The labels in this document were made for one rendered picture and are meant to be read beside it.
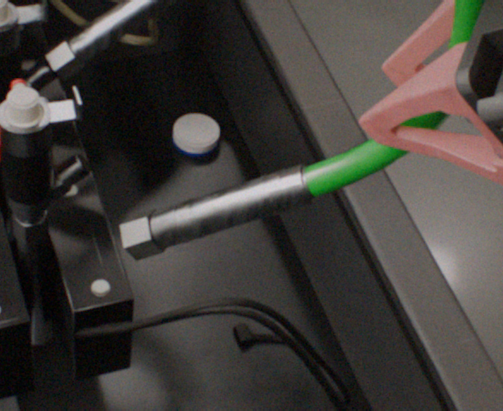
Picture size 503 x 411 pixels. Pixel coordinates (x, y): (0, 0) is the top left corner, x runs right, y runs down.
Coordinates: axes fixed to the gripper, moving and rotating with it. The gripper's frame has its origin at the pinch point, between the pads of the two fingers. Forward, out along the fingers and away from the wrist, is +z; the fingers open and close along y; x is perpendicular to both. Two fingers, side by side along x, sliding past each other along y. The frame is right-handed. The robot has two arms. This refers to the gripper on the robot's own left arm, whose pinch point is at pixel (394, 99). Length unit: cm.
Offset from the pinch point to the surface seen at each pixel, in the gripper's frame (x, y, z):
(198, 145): 15.9, -18.1, 40.7
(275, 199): 0.7, 3.9, 5.8
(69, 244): 3.5, 2.1, 27.4
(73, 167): -1.1, 0.7, 22.2
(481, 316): 107, -60, 85
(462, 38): -2.1, -0.1, -4.8
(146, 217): -1.3, 5.5, 11.8
